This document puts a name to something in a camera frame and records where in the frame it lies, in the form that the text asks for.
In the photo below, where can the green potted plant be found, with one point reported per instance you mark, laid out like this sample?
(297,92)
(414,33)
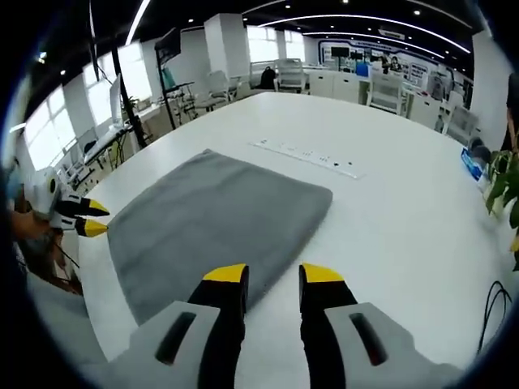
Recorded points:
(504,182)

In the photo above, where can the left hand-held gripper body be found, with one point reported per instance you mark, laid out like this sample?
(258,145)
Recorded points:
(44,194)

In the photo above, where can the white table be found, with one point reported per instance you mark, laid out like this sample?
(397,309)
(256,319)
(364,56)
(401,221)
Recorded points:
(385,243)

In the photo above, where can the white low cabinet row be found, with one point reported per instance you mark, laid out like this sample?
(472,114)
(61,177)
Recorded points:
(336,85)

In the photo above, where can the white office chair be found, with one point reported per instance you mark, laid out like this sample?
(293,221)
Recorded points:
(217,87)
(460,121)
(387,91)
(290,75)

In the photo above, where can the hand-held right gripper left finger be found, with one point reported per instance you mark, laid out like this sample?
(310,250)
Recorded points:
(211,324)

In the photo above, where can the table socket panel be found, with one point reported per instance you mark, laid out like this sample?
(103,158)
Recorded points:
(308,156)

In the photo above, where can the black background monitor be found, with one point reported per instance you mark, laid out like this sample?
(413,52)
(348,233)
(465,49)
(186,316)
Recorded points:
(340,52)

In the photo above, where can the black tripod stand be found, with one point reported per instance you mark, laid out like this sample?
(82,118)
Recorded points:
(127,101)

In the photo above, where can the blue container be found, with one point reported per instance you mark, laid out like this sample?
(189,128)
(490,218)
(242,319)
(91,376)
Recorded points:
(363,70)

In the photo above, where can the teal hanging cloth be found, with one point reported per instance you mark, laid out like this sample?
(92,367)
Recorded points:
(170,77)

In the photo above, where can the small grey object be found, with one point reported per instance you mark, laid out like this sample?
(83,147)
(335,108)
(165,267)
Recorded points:
(482,152)

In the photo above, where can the black display on stand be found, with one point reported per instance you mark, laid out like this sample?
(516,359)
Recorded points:
(168,46)

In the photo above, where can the blue packet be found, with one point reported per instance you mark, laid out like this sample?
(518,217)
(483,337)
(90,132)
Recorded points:
(472,164)

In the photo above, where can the computer monitor on stand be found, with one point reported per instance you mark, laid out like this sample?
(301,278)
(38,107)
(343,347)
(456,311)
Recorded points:
(115,101)

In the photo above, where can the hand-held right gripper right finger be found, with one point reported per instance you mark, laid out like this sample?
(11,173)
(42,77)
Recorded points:
(332,324)

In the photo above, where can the person's left hand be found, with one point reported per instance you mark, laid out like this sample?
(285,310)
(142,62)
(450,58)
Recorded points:
(28,226)

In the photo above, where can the grey towel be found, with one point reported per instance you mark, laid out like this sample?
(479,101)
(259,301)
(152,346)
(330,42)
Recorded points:
(219,219)

